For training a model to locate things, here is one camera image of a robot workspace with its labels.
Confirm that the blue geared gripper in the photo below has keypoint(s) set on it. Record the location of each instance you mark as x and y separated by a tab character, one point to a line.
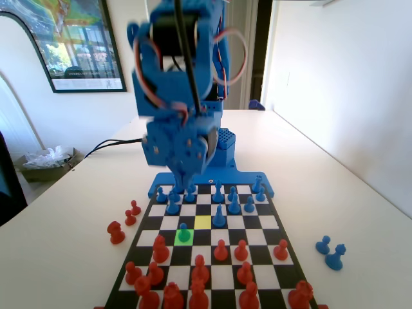
189	149

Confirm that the red chess pawn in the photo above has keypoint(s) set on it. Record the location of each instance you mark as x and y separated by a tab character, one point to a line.
281	251
132	275
220	252
155	275
244	274
129	220
240	252
135	209

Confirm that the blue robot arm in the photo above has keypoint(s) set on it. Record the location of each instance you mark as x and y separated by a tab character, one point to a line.
204	58

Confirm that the blue queen piece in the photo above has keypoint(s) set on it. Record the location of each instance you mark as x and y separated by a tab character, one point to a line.
218	194

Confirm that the red chess queen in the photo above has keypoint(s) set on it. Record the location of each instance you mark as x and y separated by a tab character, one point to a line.
198	296

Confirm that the blue board mounting plate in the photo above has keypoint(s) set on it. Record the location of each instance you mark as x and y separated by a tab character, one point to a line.
244	177

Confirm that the black and white chessboard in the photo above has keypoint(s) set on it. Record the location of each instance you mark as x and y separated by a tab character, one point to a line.
267	222

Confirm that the small blue plastic part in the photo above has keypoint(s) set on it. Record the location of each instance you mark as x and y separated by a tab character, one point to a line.
256	105

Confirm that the white door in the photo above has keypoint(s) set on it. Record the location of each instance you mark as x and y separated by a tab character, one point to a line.
249	93

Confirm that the clear crumpled plastic bag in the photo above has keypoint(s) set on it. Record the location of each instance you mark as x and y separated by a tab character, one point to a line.
48	157

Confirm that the olive cardboard box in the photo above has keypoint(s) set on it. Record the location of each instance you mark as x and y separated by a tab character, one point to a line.
42	174

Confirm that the red board corner clip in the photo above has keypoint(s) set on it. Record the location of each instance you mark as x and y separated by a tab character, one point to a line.
322	306
99	307

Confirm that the black framed poster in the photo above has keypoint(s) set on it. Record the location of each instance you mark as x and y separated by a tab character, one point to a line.
87	42

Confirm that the black chair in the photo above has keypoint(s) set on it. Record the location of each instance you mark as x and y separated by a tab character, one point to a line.
9	186

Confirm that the white arched panel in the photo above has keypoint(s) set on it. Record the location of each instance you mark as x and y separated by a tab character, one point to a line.
13	64

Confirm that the white wall switch plate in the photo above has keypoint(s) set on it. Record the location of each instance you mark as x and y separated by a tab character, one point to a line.
284	80

